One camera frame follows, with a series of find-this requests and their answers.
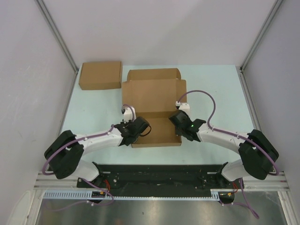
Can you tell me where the right aluminium frame post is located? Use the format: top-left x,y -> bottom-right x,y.
240,0 -> 285,71

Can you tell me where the left aluminium frame post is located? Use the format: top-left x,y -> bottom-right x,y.
34,0 -> 79,73

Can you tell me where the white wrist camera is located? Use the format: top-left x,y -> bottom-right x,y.
121,104 -> 136,123
175,101 -> 190,116

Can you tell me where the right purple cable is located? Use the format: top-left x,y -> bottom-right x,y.
179,90 -> 281,220

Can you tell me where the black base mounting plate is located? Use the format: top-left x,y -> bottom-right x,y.
90,164 -> 243,190

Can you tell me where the white slotted cable duct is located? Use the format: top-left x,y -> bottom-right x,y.
43,189 -> 219,201

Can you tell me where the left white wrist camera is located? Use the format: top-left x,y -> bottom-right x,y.
121,104 -> 136,123

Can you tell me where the closed brown cardboard box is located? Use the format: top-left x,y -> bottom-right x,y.
79,61 -> 122,90

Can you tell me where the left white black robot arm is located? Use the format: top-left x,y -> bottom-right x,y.
42,117 -> 152,188

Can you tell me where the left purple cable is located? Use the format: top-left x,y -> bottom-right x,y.
42,104 -> 136,211

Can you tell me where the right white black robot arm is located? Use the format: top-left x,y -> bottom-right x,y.
169,110 -> 279,188

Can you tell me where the aluminium frame post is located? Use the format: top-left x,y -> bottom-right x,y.
34,0 -> 79,73
240,0 -> 285,71

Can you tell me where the purple cable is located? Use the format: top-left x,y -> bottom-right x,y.
179,90 -> 281,220
42,104 -> 136,211

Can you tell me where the front aluminium extrusion rail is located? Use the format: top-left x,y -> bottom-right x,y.
34,171 -> 288,191

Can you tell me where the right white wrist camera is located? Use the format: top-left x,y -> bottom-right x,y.
175,101 -> 190,116

